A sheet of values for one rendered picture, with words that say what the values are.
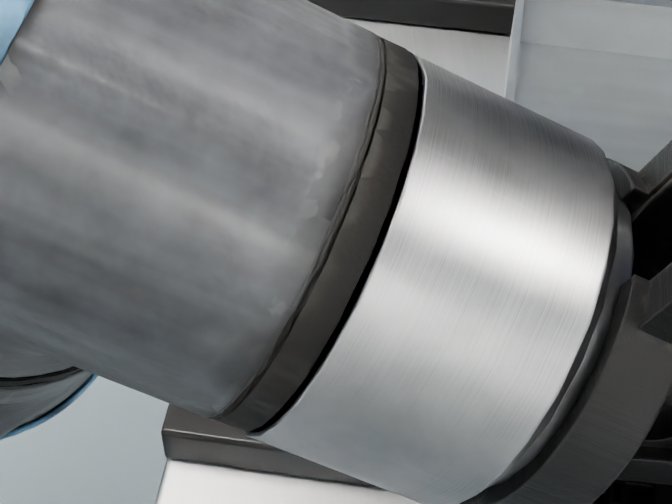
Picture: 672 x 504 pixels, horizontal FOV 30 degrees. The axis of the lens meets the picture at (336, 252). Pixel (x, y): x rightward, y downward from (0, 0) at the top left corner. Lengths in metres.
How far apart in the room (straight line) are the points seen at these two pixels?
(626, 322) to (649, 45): 0.48
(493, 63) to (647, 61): 0.08
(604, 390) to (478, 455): 0.02
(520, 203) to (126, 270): 0.06
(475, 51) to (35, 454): 1.02
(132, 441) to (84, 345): 1.36
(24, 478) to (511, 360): 1.38
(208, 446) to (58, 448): 1.08
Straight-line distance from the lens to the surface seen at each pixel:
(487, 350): 0.20
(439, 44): 0.68
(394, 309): 0.19
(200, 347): 0.20
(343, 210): 0.19
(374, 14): 0.69
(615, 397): 0.21
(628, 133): 0.64
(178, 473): 0.51
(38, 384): 0.27
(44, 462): 1.57
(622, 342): 0.21
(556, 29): 0.68
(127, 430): 1.57
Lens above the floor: 1.32
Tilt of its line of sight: 50 degrees down
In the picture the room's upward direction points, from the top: 1 degrees clockwise
